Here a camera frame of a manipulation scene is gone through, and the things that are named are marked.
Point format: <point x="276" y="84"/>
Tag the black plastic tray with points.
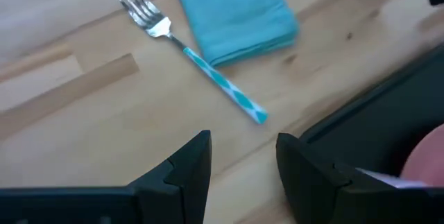
<point x="381" y="120"/>

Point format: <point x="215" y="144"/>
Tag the teal cloth napkin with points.
<point x="236" y="16"/>

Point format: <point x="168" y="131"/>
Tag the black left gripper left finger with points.
<point x="187" y="182"/>

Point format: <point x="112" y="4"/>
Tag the pink mug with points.
<point x="426" y="158"/>

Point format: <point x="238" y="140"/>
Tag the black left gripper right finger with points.
<point x="308" y="182"/>

